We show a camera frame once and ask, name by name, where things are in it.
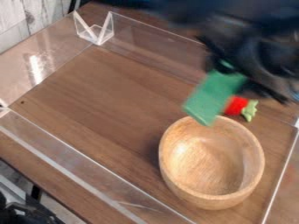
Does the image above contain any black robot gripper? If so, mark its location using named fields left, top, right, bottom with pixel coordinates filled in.
left=198, top=17, right=299, bottom=103

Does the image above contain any green rectangular block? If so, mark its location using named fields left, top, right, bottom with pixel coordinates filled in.
left=182, top=70, right=248, bottom=126

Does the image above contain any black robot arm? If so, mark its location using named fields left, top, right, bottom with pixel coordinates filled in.
left=99, top=0, right=299, bottom=104

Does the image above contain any brown wooden bowl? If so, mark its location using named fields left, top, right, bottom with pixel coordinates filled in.
left=159, top=116, right=266, bottom=210

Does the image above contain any red plush strawberry toy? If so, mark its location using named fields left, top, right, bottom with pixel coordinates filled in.
left=224, top=95, right=258, bottom=122

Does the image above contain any clear acrylic front barrier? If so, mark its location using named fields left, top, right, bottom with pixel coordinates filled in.
left=0, top=108, right=195, bottom=224

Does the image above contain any black device lower left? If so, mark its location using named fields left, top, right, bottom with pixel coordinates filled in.
left=0, top=192, right=66, bottom=224

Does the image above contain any clear acrylic corner bracket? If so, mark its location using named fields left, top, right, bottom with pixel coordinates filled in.
left=73, top=11, right=115, bottom=46

